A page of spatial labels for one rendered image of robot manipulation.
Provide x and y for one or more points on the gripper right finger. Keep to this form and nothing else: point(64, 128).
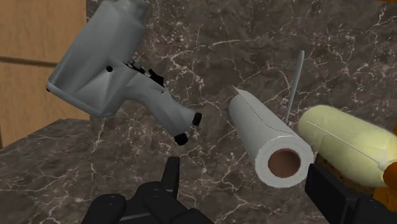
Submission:
point(335, 198)

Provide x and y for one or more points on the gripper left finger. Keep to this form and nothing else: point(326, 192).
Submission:
point(161, 204)

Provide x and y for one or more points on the pale yellow bottle orange cap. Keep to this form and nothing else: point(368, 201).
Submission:
point(344, 139)

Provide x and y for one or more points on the white paper towel roll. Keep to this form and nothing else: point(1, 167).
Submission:
point(260, 127)

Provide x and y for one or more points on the thin grey rod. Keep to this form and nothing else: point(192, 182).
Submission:
point(294, 83)

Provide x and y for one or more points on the grey handheld appliance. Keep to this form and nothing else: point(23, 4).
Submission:
point(99, 68)

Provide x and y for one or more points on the wooden cabinet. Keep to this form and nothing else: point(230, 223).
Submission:
point(34, 93)

